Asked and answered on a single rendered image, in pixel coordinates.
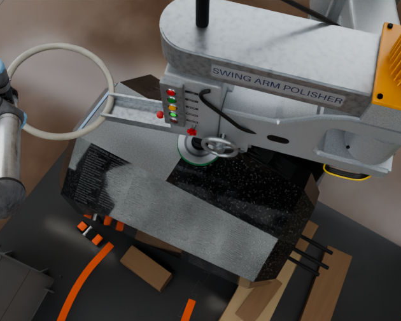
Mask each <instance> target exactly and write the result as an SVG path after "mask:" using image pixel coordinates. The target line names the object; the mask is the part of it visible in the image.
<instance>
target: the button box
mask: <svg viewBox="0 0 401 321"><path fill-rule="evenodd" d="M159 84H160V93H161V98H162V106H163V111H164V120H165V123H168V124H172V125H177V126H180V127H185V124H186V121H185V95H184V85H183V84H182V83H177V82H172V81H169V80H166V79H165V77H163V76H162V77H161V79H160V82H159ZM167 89H172V90H174V91H175V92H176V95H175V96H170V95H169V94H168V93H167V92H166V90H167ZM168 97H173V98H175V99H176V100H177V102H176V103H170V102H169V101H168V100H167V98H168ZM169 104H172V105H175V106H176V107H177V110H174V111H173V112H175V113H177V114H178V116H177V117H172V116H170V115H169V112H170V111H172V110H170V109H169V108H168V105H169ZM170 118H175V119H176V120H178V123H177V124H174V123H172V122H171V121H170V120H169V119H170Z"/></svg>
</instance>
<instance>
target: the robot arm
mask: <svg viewBox="0 0 401 321"><path fill-rule="evenodd" d="M10 81H11V78H9V76H8V74H7V70H6V68H5V65H4V63H3V62H2V60H1V59H0V220H3V219H6V218H9V217H11V216H12V215H14V214H16V212H18V211H19V210H20V209H21V207H22V206H23V205H24V202H25V198H26V189H25V186H24V184H23V183H22V182H21V181H20V133H21V129H22V128H23V127H24V125H25V123H26V121H27V115H26V113H24V112H23V111H22V110H21V109H18V91H17V90H15V88H12V87H11V82H10Z"/></svg>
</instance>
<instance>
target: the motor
mask: <svg viewBox="0 0 401 321"><path fill-rule="evenodd" d="M371 103H372V104H377V105H380V106H385V107H388V108H393V109H396V110H401V25H397V24H392V23H388V22H385V23H384V24H383V30H382V35H381V42H380V47H379V55H378V60H377V68H376V76H375V80H374V88H373V93H372V101H371Z"/></svg>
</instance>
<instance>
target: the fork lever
mask: <svg viewBox="0 0 401 321"><path fill-rule="evenodd" d="M109 96H112V97H114V98H115V100H114V103H113V107H112V109H111V111H110V113H109V114H107V113H100V116H102V117H104V118H105V120H107V121H111V122H118V123H121V124H128V125H134V126H138V127H144V128H148V129H154V130H158V131H165V132H171V133H175V134H180V133H178V132H173V131H171V125H170V124H168V123H165V120H164V118H158V117H157V112H158V111H163V106H162V101H158V100H153V99H146V98H142V97H135V96H128V95H124V94H117V93H112V92H109ZM163 112H164V111H163ZM181 135H185V134H181ZM185 136H187V135H185ZM225 139H227V138H225ZM227 140H229V141H231V142H233V143H234V144H235V145H236V143H237V141H234V140H231V139H227ZM238 149H239V152H240V153H244V149H243V148H238Z"/></svg>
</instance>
